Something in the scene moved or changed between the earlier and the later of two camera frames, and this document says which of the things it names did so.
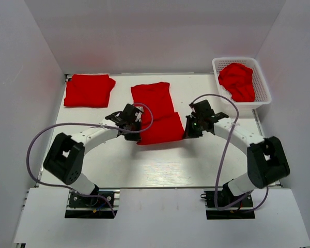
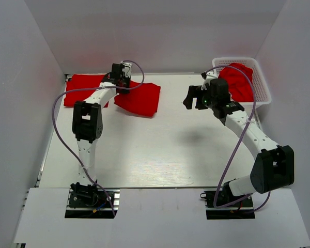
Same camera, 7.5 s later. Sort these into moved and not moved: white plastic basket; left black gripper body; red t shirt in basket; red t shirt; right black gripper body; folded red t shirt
Moved: left black gripper body; right black gripper body; red t shirt
Not moved: red t shirt in basket; folded red t shirt; white plastic basket
